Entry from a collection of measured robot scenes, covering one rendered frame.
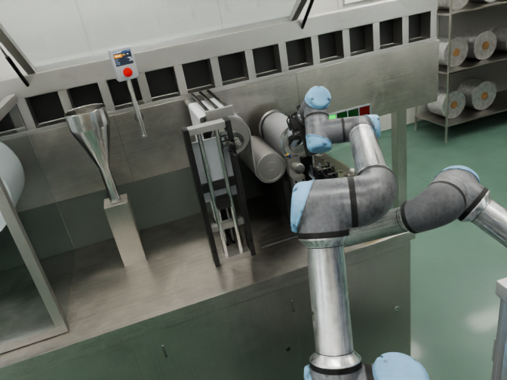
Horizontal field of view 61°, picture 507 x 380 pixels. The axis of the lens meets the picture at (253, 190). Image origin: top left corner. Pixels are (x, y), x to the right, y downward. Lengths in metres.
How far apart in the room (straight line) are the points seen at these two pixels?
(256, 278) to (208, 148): 0.48
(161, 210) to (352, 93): 1.04
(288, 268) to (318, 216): 0.65
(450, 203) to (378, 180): 0.32
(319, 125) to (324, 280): 0.52
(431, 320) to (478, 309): 0.27
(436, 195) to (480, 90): 4.04
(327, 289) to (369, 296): 0.87
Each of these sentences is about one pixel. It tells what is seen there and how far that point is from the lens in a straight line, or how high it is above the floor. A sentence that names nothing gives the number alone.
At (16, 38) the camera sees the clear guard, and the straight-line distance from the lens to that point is 1.66.
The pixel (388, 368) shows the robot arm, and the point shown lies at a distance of 1.05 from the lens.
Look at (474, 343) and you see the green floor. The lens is 2.61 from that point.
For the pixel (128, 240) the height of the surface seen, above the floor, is 1.01.
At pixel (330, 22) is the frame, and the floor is 1.62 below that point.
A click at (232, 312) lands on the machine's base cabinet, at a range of 1.62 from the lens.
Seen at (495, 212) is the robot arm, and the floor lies 1.17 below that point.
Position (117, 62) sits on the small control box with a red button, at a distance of 1.50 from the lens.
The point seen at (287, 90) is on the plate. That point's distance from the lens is 1.98.
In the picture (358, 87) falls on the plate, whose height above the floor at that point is 1.31.
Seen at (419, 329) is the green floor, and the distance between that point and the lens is 2.63.
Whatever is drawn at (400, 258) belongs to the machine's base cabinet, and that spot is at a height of 0.77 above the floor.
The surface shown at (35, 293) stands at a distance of 1.55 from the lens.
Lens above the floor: 1.84
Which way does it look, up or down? 26 degrees down
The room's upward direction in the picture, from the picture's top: 10 degrees counter-clockwise
